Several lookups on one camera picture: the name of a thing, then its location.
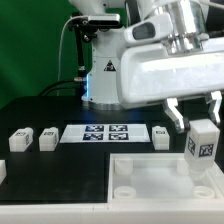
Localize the grey cable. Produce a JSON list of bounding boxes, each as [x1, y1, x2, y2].
[[57, 16, 83, 97]]

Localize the white square tabletop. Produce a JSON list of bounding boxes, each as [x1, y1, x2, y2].
[[108, 153, 224, 202]]

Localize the black cables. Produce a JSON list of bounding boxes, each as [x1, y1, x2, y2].
[[38, 79, 87, 97]]

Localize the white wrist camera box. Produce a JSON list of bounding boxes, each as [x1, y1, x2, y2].
[[124, 13, 173, 47]]

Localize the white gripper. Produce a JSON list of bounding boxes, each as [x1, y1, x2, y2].
[[117, 37, 224, 133]]

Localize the white block left edge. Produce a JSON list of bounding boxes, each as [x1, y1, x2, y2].
[[0, 160, 7, 185]]

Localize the white marker sheet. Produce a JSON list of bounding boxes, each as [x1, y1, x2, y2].
[[60, 124, 150, 143]]

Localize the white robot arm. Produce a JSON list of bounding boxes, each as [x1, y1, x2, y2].
[[68, 0, 224, 132]]

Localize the black camera on stand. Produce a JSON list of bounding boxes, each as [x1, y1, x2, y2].
[[69, 14, 122, 107]]

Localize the white front rail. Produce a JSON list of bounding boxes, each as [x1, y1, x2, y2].
[[0, 204, 224, 224]]

